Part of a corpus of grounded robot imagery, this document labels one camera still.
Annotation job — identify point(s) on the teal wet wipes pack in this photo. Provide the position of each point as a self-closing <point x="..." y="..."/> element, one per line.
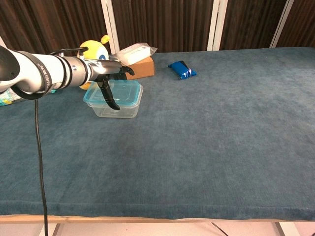
<point x="6" y="98"/>

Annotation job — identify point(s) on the small brown cardboard box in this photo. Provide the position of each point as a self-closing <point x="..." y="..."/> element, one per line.
<point x="142" y="68"/>

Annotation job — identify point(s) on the blue foil snack pack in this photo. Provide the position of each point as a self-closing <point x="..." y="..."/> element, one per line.
<point x="182" y="70"/>

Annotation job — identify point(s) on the white table leg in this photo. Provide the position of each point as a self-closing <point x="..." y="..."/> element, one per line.
<point x="284" y="229"/>
<point x="53" y="229"/>

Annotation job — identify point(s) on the blue table cloth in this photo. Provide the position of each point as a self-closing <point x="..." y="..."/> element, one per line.
<point x="197" y="147"/>

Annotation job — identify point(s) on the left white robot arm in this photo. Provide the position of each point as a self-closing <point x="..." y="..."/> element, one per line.
<point x="49" y="71"/>

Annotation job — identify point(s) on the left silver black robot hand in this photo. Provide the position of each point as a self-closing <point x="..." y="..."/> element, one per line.
<point x="105" y="70"/>

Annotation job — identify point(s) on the white tissue pack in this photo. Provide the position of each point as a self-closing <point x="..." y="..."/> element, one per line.
<point x="134" y="55"/>

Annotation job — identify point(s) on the yellow plush toy striped shirt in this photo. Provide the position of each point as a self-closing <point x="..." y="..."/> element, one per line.
<point x="94" y="49"/>

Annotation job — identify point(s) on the clear plastic food container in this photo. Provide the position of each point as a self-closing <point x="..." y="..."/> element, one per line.
<point x="125" y="92"/>
<point x="120" y="113"/>

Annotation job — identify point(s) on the brown slatted partition panel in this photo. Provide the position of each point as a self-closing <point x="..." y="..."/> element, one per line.
<point x="160" y="24"/>
<point x="2" y="41"/>
<point x="302" y="22"/>
<point x="49" y="24"/>
<point x="251" y="24"/>

